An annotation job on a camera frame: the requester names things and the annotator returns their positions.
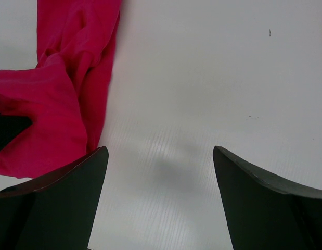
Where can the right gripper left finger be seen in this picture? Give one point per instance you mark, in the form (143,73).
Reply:
(56,210)

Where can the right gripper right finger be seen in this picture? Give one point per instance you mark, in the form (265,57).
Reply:
(264,210)

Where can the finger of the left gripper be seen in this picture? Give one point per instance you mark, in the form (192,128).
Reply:
(11,127)

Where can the magenta t shirt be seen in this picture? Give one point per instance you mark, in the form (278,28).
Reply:
(65,95)

